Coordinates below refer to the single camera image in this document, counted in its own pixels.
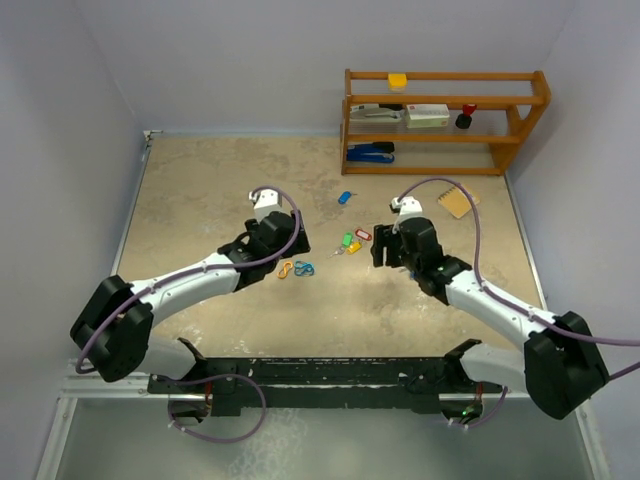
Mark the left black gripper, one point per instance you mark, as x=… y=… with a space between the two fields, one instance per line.
x=300 y=248

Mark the orange S carabiner lower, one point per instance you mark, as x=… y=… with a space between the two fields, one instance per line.
x=285 y=270

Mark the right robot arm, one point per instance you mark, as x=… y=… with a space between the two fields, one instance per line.
x=554 y=359

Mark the grey stapler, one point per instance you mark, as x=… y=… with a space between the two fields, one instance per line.
x=376 y=113

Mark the aluminium rail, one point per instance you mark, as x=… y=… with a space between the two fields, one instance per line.
x=411 y=375

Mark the black base frame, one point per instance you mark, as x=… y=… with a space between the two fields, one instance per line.
x=253 y=397

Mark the dark blue S carabiner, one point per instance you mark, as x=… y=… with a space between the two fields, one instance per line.
x=304 y=271

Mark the red key tag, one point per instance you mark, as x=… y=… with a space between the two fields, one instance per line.
x=362 y=234

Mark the blue key tag far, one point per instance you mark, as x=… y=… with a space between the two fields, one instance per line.
x=345 y=197

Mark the blue stapler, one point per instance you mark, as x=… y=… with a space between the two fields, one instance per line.
x=374 y=152

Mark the silver key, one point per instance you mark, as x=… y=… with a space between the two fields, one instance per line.
x=341 y=250

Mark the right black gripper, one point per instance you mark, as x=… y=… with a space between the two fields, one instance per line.
x=384 y=236

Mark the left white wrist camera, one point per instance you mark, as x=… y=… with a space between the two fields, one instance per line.
x=265 y=201

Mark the white red box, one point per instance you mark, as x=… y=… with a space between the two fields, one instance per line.
x=426 y=116

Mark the yellow spiral notebook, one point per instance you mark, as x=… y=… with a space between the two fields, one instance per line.
x=458 y=202

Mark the yellow block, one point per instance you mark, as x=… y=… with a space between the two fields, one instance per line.
x=397 y=82

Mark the green key tag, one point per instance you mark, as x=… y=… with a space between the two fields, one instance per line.
x=347 y=239

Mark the red black stamp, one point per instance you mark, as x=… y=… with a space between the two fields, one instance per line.
x=464 y=119

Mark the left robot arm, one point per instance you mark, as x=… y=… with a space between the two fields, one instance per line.
x=113 y=331

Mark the yellow key tag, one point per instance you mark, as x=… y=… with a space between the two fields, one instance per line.
x=353 y=247

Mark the wooden shelf rack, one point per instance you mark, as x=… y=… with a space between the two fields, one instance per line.
x=449 y=123

